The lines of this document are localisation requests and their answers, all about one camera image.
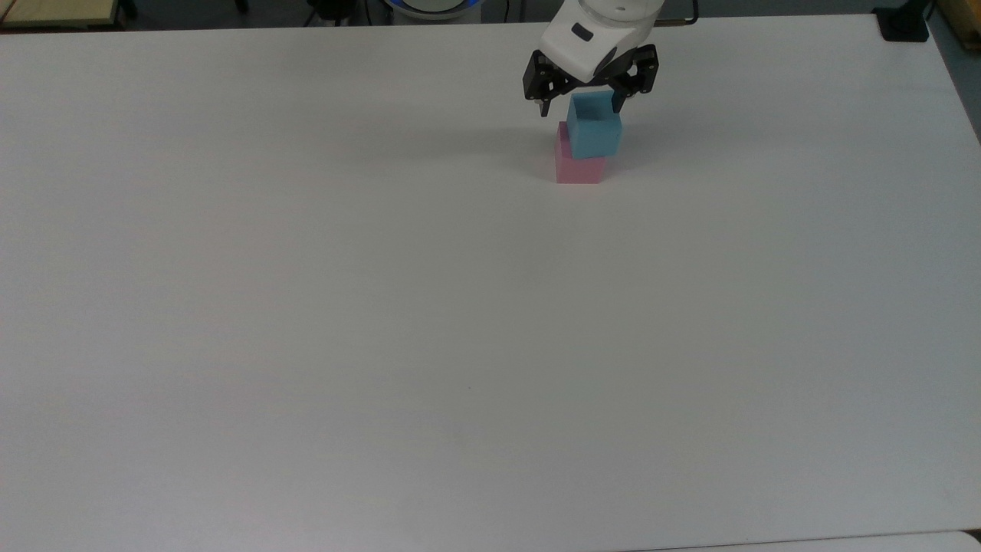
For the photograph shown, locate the black stand base clamp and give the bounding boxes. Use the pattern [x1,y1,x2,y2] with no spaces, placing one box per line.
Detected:
[872,0,933,44]

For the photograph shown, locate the black looped cable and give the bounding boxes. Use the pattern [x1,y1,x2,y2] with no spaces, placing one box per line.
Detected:
[654,0,700,27]

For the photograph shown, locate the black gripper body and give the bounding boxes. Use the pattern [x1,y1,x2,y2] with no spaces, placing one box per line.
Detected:
[533,49,645,97]

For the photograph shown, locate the blue cube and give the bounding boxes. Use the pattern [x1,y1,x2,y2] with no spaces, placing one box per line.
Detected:
[566,89,625,161]

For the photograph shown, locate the wooden desk corner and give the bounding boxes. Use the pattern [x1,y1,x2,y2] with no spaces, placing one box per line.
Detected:
[930,0,981,53]

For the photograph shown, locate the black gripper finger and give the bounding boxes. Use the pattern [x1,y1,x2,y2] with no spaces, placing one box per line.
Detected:
[523,67,554,118]
[613,44,661,109]

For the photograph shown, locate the wooden board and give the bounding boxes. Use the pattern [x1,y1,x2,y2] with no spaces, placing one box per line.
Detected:
[0,0,125,29]

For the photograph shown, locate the pink cube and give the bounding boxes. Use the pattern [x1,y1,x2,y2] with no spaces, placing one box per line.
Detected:
[554,123,609,186]

